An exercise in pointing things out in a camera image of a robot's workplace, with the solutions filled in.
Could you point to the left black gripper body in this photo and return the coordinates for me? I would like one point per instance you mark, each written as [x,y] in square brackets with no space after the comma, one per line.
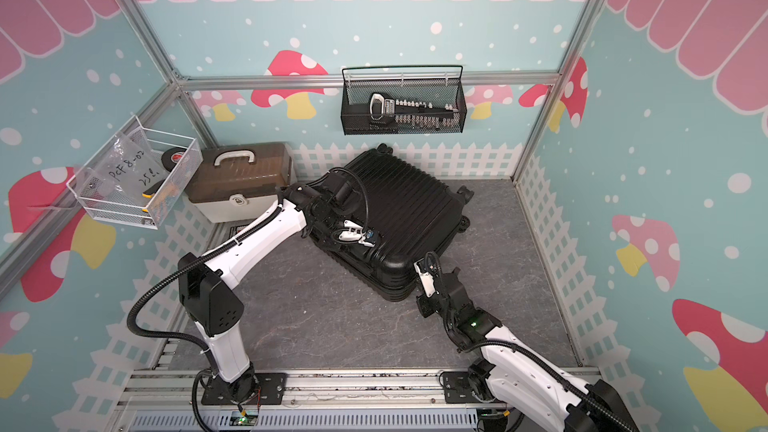
[334,223]

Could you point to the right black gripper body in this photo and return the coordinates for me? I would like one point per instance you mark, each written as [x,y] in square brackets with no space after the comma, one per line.
[427,306]

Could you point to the black hard-shell suitcase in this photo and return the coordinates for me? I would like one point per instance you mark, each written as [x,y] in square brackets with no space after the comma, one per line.
[413,213]

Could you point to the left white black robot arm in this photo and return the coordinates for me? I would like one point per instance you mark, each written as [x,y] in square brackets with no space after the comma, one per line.
[209,281]

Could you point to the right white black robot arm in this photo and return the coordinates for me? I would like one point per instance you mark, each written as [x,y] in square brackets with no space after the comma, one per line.
[509,371]

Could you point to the socket wrench set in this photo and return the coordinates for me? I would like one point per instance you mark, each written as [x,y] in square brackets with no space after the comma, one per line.
[385,112]

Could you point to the brown lid white toolbox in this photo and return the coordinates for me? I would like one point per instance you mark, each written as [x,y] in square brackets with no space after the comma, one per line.
[240,182]

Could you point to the black tape roll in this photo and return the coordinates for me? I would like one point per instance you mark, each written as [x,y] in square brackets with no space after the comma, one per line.
[171,157]

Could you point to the yellow black tool in bin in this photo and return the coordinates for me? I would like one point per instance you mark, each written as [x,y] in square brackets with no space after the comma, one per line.
[160,198]

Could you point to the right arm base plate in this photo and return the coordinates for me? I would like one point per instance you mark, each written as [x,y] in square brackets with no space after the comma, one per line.
[465,387]

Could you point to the black wire mesh basket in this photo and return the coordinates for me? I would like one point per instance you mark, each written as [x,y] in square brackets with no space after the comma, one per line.
[439,84]

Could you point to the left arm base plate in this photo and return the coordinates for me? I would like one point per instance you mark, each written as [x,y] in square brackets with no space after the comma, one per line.
[251,389]

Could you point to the clear acrylic wall bin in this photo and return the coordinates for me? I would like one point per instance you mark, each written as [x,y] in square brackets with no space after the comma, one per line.
[110,186]

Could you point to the aluminium mounting rail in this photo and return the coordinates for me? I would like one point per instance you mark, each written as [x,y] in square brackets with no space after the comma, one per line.
[410,399]

